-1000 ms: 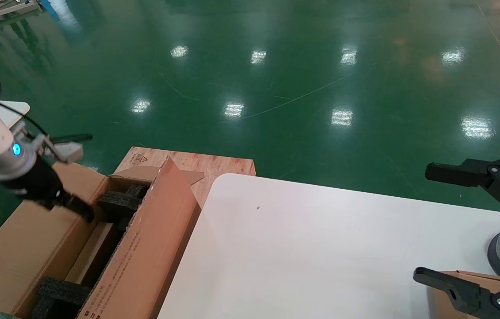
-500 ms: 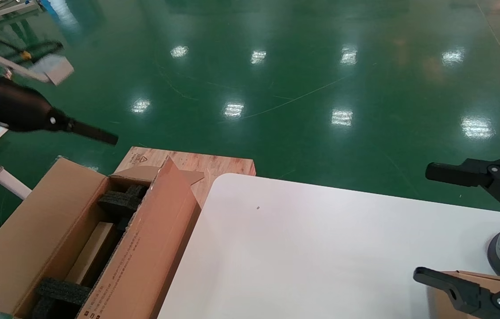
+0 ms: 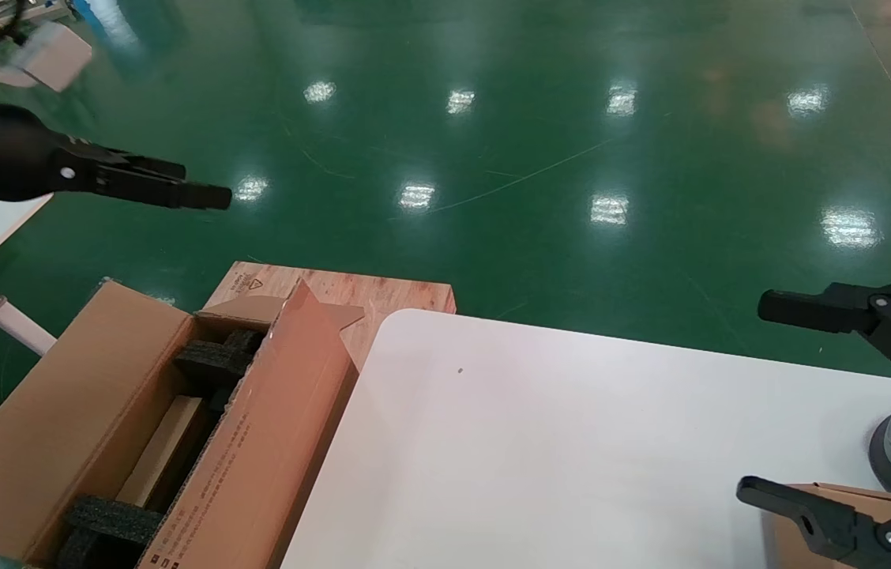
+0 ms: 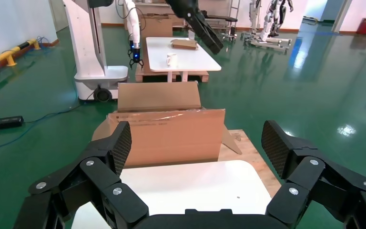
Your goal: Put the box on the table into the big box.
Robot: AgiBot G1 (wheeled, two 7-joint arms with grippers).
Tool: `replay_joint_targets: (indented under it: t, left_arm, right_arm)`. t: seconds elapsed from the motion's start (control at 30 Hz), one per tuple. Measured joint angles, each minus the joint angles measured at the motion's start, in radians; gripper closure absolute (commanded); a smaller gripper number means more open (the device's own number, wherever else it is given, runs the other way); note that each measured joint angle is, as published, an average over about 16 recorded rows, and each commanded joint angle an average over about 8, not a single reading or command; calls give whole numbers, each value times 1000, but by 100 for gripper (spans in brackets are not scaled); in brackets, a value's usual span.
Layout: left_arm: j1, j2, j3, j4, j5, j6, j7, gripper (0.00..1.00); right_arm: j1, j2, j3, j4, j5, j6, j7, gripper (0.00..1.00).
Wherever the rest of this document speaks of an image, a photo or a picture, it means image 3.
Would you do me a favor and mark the wooden pallet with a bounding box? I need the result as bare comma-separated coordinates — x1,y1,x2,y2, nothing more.
203,262,457,372

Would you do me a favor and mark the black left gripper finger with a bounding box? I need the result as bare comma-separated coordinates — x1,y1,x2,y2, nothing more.
66,136,188,182
94,168,234,211

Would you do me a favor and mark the brown cardboard box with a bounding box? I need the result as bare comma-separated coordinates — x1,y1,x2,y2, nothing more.
114,395,208,508

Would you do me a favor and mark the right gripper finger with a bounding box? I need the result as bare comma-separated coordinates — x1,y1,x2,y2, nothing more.
736,477,891,569
758,277,891,398

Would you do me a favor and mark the large open cardboard box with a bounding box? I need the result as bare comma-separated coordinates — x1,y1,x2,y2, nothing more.
0,277,365,569

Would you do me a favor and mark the black foam insert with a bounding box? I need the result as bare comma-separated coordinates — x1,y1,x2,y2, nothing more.
57,494,166,569
173,328,265,412

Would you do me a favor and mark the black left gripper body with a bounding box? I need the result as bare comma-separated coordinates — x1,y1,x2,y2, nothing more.
0,95,97,203

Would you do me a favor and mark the small brown cardboard carton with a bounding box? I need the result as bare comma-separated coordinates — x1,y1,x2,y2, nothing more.
761,482,891,569

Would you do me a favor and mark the grey metal stand frame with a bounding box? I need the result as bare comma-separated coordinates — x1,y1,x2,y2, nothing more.
23,0,73,23

